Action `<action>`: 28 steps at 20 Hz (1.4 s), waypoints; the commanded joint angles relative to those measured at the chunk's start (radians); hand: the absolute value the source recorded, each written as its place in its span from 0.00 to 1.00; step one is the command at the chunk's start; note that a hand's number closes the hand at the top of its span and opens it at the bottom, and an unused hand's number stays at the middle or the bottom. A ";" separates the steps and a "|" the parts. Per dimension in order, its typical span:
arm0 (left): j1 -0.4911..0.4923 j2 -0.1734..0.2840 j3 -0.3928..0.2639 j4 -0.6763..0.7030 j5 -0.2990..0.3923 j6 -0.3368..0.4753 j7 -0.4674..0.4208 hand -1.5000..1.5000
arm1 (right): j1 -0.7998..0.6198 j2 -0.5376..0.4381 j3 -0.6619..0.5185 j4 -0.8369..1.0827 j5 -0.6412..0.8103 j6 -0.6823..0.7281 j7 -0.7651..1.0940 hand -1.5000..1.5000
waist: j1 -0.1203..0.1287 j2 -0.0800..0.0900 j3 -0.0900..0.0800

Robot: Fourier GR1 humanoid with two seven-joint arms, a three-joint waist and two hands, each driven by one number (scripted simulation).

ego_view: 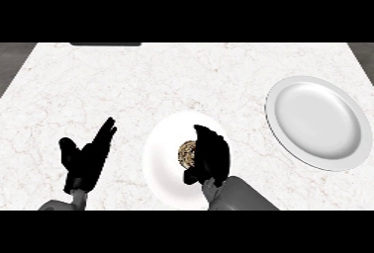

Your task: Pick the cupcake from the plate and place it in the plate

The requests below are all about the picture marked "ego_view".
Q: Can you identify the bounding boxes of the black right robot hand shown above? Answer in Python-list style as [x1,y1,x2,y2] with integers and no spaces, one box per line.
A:
[184,124,231,188]

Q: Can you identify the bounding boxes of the dark grey flat object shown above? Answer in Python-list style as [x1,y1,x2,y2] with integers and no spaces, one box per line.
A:
[69,42,144,47]

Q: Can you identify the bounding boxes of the white rimmed plate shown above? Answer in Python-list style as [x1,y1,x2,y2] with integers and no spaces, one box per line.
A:
[265,75,374,172]

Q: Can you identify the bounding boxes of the white flat plate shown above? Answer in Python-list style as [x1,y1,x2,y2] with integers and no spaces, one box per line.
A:
[142,111,231,211]

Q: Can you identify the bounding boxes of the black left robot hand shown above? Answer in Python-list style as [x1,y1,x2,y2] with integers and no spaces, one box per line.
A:
[60,117,119,195]

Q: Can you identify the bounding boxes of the brown cupcake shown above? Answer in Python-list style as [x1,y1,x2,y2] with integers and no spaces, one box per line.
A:
[178,139,197,170]

